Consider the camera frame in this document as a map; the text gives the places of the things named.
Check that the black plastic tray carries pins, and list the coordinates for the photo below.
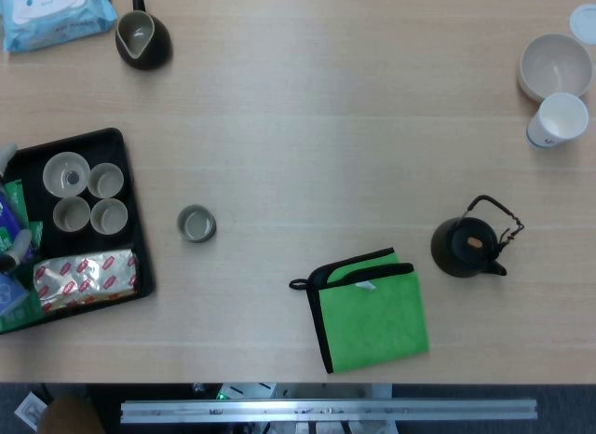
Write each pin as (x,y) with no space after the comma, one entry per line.
(112,145)

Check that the orange-brown round stool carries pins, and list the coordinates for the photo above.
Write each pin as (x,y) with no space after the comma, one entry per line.
(70,415)

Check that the white plastic lid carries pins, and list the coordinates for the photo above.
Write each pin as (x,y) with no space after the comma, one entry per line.
(586,24)

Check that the aluminium rail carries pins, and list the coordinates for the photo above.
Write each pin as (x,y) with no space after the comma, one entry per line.
(326,410)

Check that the white floor socket box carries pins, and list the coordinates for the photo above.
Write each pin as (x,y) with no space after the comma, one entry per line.
(30,410)

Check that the wide beige tea bowl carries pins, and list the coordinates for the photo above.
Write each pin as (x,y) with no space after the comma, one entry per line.
(58,173)

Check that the large green tea packet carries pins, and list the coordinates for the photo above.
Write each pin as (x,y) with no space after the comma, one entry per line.
(21,317)

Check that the blue wet wipes pack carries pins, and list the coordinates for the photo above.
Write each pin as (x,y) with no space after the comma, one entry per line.
(46,15)

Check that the light blue packet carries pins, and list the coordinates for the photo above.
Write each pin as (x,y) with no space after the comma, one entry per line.
(9,292)

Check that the green cloth with black trim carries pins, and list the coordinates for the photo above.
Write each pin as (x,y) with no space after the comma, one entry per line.
(372,322)

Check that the dark ceramic pitcher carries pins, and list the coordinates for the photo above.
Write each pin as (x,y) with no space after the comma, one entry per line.
(153,47)

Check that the small green tea packet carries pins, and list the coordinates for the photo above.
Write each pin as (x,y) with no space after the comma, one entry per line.
(35,234)

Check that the purple snack pack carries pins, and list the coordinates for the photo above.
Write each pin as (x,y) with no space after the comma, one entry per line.
(9,220)

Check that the white paper cup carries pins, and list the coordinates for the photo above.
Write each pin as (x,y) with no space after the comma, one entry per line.
(559,117)

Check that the silver foil packet red labels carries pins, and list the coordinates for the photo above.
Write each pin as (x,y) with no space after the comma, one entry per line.
(84,275)

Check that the small beige teacup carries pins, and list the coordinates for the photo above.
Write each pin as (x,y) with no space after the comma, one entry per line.
(109,216)
(106,180)
(71,215)

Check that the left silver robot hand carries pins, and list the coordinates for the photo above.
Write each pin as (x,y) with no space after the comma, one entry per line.
(21,245)

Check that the grey-green ceramic teacup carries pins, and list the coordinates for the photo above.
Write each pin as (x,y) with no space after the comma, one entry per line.
(195,222)

